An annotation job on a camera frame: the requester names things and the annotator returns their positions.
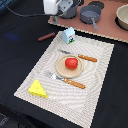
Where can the brown wooden tray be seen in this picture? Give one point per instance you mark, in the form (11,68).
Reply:
(107,26)

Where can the wooden handled fork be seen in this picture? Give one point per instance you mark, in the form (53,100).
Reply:
(68,81)

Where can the light blue milk carton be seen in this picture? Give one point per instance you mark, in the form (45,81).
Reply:
(68,35)

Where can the brown sausage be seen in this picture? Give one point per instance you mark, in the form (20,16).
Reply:
(46,36)

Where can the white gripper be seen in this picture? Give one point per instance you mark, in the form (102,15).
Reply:
(56,8)

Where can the yellow cheese wedge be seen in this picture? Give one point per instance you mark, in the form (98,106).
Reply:
(37,89)

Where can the round wooden plate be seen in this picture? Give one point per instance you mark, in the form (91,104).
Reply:
(64,71)

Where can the cream bowl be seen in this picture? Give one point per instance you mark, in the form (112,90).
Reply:
(122,15)

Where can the grey cooking pot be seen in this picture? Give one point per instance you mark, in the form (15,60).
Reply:
(72,11)

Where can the wooden handled knife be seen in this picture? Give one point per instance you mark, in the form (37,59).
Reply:
(79,55)

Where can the red tomato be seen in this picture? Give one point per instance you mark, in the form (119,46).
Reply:
(71,63)

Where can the grey frying pan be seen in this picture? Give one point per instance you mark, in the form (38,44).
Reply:
(90,14)

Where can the woven beige placemat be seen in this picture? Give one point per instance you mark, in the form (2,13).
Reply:
(69,102)

